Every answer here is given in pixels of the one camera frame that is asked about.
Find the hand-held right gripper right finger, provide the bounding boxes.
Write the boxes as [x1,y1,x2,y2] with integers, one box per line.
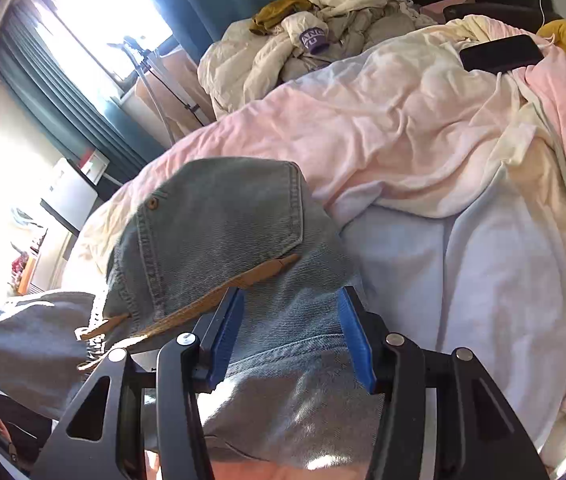
[338,286,548,480]

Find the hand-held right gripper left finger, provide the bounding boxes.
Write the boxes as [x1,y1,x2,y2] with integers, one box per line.
[33,287,244,480]

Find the grey-blue denim jeans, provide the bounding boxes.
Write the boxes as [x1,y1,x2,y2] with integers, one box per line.
[0,157,388,466]

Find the grey crumpled clothes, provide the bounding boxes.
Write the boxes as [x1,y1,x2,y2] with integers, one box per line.
[280,2,436,81]

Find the orange box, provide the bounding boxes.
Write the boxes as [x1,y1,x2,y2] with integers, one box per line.
[15,252,36,296]

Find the white dressing table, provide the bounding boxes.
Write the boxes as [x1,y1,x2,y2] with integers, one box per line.
[8,225,74,296]

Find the pink and white blanket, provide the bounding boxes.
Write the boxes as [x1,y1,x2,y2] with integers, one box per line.
[28,12,566,480]

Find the white and red rack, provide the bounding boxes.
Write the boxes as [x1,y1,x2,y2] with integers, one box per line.
[75,145,111,183]

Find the beige hanging garment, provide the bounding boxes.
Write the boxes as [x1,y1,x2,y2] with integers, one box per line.
[133,50,214,133]

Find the white down jacket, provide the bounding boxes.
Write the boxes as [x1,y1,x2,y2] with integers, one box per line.
[198,0,414,121]

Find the garment steamer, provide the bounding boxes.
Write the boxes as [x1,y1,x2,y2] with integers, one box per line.
[108,35,214,146]

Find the narrow teal curtain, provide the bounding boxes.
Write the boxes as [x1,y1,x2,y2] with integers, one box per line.
[0,2,138,186]

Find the black smartphone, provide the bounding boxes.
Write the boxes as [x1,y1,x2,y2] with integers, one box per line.
[459,34,546,75]

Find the mustard yellow garment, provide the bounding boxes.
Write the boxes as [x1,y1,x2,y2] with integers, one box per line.
[250,0,314,36]

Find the window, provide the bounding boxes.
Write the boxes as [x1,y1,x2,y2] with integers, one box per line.
[38,0,174,81]

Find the white chair with dark frame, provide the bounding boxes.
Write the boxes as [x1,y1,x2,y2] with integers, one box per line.
[40,157,98,233]

